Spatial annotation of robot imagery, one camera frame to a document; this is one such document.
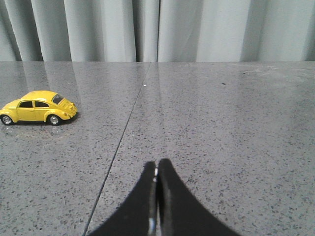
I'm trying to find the yellow toy beetle car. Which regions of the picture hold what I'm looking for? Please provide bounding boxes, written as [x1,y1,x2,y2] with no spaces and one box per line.
[0,90,78,125]

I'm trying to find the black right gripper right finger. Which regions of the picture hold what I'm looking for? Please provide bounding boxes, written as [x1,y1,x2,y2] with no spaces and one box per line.
[157,159,238,236]

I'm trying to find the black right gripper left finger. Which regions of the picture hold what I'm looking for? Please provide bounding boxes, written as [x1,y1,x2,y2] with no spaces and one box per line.
[90,162,157,236]

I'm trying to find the grey curtain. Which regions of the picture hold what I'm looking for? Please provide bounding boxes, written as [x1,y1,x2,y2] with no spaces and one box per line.
[0,0,315,62]

